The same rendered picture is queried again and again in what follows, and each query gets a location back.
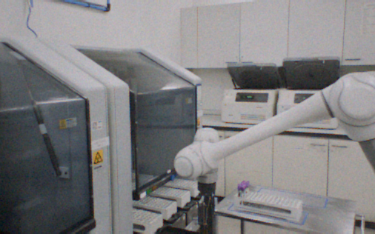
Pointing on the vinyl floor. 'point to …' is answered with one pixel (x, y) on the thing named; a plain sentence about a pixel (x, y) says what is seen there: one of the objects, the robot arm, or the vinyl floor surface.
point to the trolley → (332, 213)
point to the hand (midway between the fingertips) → (206, 229)
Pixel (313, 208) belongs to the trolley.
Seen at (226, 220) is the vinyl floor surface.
